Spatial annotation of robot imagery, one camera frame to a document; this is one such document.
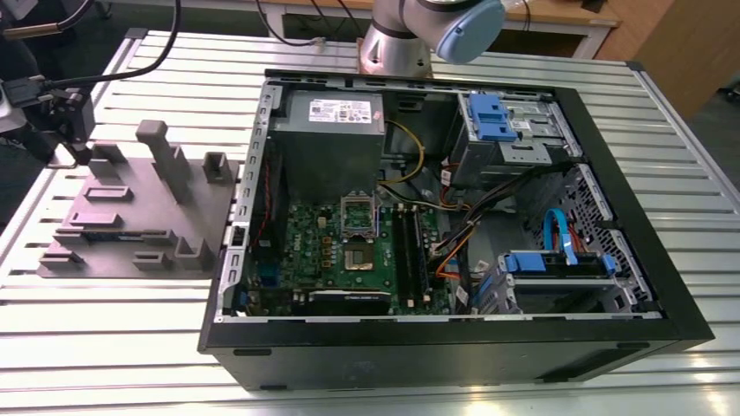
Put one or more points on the black RAM slot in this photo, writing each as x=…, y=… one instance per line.
x=409, y=255
x=402, y=255
x=417, y=255
x=422, y=255

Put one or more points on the hard disk in blue carrier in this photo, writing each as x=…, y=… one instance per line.
x=525, y=262

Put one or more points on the wooden desk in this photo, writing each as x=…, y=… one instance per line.
x=577, y=19

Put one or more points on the blue board connector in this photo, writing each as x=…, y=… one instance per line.
x=268, y=276

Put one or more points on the grey parts rack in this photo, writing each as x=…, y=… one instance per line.
x=144, y=208

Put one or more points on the green motherboard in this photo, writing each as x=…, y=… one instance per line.
x=306, y=216

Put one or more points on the black PC case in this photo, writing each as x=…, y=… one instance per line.
x=404, y=355

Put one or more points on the grey power supply unit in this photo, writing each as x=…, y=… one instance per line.
x=329, y=151

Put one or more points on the brown wooden cabinet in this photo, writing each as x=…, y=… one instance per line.
x=681, y=52

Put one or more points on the blue disk carrier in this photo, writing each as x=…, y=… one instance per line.
x=488, y=108
x=497, y=132

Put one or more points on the brass cylinder fitting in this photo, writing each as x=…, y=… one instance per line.
x=32, y=32

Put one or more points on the black graphics card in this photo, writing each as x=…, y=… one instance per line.
x=346, y=301

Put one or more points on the RAM stick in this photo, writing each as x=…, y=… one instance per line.
x=112, y=237

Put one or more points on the silver metal disk bay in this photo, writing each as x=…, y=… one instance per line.
x=572, y=283
x=520, y=156

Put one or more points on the CPU socket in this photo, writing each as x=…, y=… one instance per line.
x=358, y=258

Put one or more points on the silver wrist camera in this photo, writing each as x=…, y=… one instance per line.
x=10, y=115

